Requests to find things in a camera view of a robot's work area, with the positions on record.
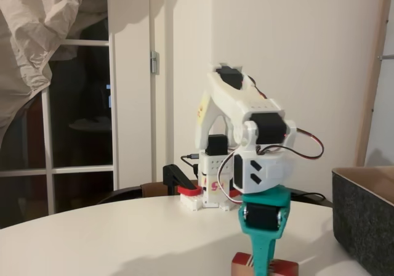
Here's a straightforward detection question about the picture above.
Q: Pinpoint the red striped wooden block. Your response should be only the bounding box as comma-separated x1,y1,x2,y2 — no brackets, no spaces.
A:
231,251,299,276

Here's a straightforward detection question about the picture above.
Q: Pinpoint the dark grey felt box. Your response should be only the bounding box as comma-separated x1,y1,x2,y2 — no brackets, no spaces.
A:
331,166,394,276

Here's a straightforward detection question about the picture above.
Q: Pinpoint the black clamp with red pad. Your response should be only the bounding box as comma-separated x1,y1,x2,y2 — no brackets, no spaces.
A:
162,164,203,197

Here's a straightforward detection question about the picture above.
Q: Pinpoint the dark wooden chair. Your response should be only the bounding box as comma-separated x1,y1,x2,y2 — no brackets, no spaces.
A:
97,179,334,209

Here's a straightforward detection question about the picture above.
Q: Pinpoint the grey board panel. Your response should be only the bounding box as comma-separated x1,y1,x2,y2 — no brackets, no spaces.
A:
364,0,394,168

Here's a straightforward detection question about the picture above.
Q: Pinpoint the white glazed door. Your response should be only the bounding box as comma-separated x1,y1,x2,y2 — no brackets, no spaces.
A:
0,0,151,230

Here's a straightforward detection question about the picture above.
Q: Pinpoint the metal door hinge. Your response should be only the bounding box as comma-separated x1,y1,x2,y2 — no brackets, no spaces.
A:
150,50,160,75

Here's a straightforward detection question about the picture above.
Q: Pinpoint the beige crumpled curtain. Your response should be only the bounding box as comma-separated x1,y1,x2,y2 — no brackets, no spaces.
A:
0,0,108,149

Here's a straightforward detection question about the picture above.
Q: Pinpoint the black power cable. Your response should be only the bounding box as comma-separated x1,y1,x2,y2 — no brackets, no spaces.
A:
291,189,328,201

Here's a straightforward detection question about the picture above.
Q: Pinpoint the red black servo wire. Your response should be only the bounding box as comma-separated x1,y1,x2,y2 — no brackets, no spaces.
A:
216,75,325,205

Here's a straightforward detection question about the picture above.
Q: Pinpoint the black usb cable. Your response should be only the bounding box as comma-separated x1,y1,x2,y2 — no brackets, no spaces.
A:
180,153,201,174

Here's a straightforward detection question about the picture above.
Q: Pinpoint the light wooden post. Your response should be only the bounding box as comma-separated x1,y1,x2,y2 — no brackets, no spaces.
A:
353,0,394,168

